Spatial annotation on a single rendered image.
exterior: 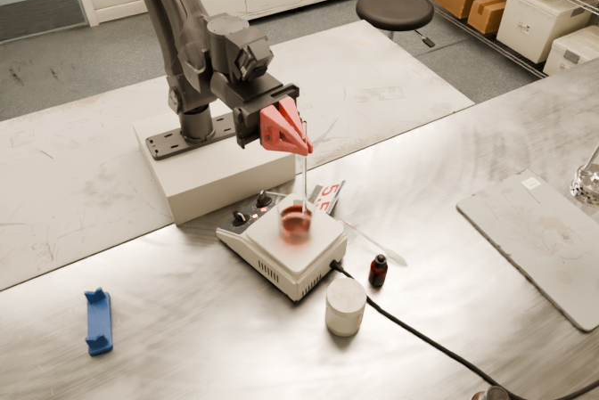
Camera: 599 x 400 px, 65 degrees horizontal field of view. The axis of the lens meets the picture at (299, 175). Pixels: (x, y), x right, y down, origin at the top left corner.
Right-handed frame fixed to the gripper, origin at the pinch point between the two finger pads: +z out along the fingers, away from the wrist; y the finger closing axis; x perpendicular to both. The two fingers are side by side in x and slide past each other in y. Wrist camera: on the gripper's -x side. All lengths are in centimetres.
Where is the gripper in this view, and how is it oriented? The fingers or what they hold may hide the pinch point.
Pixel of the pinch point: (306, 147)
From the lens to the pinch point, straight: 60.4
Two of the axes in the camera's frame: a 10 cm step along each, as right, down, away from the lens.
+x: 0.1, 7.0, 7.1
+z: 6.1, 5.6, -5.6
